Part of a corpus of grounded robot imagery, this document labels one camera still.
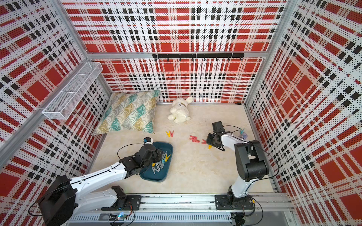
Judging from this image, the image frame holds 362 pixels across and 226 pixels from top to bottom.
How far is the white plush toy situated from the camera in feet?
3.41

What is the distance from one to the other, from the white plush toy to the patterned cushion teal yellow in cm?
15

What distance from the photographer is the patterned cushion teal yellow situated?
941 millimetres
